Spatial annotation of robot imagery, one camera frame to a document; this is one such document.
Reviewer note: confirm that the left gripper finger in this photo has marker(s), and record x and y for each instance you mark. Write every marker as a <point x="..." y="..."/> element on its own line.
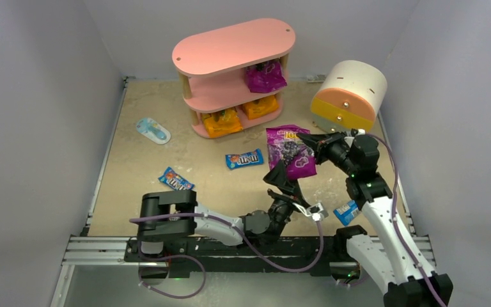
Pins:
<point x="295" y="192"/>
<point x="278" y="177"/>

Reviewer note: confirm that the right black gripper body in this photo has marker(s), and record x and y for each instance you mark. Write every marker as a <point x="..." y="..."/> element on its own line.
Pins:
<point x="328" y="147"/>

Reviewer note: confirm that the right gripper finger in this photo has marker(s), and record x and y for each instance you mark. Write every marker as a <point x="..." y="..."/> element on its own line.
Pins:
<point x="318" y="140"/>
<point x="320" y="154"/>

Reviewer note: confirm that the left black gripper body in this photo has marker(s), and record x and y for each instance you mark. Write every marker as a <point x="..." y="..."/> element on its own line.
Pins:
<point x="288" y="192"/>

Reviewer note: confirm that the purple grape candy bag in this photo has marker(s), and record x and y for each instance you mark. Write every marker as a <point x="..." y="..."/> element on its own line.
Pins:
<point x="265" y="77"/>
<point x="284" y="145"/>

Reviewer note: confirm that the blue m&m's candy pack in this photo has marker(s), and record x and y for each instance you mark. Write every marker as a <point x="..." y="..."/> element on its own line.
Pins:
<point x="175" y="181"/>
<point x="235" y="161"/>

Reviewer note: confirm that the orange gummy candy bag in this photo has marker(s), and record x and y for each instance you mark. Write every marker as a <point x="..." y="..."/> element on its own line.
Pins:
<point x="222" y="122"/>
<point x="260" y="107"/>

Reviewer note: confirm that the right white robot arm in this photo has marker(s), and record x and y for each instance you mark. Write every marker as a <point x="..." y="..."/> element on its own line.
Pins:
<point x="401" y="271"/>

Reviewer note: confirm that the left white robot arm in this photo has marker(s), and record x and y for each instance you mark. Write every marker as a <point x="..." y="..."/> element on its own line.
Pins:
<point x="171" y="215"/>

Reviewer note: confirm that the pink three-tier shelf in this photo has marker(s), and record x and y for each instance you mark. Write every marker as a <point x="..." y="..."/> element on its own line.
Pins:
<point x="211" y="65"/>

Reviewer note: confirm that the white round drawer cabinet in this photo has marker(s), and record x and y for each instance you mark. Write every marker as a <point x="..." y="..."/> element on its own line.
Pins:
<point x="349" y="98"/>

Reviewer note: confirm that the light blue blister package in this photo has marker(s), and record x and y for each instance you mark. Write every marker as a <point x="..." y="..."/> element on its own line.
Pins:
<point x="154" y="131"/>

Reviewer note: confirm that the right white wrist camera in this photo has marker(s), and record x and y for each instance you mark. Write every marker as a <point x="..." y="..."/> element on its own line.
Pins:
<point x="351" y="134"/>

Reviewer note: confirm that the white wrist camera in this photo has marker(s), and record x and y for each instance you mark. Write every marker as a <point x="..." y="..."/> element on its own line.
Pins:
<point x="316" y="213"/>
<point x="351" y="134"/>

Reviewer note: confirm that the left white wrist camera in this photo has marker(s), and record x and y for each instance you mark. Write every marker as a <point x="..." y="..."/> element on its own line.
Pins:
<point x="316" y="213"/>

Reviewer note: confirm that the black metal base rail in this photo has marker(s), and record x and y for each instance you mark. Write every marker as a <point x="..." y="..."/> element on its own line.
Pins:
<point x="192" y="254"/>

